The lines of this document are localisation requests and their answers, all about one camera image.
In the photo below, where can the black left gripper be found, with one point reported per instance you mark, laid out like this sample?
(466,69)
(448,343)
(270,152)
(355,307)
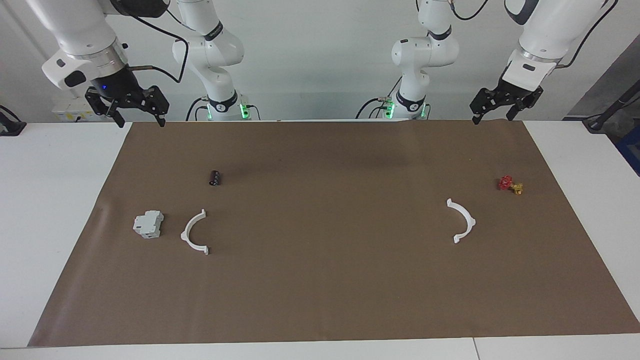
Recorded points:
(512,89)

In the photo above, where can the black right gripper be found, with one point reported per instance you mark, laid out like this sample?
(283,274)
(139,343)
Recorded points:
(120,87)

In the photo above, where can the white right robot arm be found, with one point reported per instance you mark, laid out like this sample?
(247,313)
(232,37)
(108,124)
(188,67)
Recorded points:
(85,30)

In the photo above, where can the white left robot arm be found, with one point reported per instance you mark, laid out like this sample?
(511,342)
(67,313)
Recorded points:
(545,25)

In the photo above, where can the white power socket box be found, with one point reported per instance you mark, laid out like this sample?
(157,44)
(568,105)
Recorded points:
(70,110)

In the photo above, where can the red and yellow valve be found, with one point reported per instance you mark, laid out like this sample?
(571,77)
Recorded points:
(507,183)

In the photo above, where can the black cylindrical capacitor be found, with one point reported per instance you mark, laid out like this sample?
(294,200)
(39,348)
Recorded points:
(215,178)

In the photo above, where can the black stand leg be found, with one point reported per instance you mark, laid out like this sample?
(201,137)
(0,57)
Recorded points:
(607,112)

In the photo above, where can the grey circuit breaker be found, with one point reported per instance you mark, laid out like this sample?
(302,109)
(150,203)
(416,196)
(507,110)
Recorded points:
(148,224)

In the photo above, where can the blue box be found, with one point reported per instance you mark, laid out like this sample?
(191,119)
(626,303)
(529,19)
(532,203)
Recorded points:
(631,150)

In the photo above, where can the brown paper mat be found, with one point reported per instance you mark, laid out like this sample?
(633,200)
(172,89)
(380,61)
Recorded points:
(320,280)

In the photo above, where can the black clamp mount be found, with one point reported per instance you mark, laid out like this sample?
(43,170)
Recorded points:
(10,126)

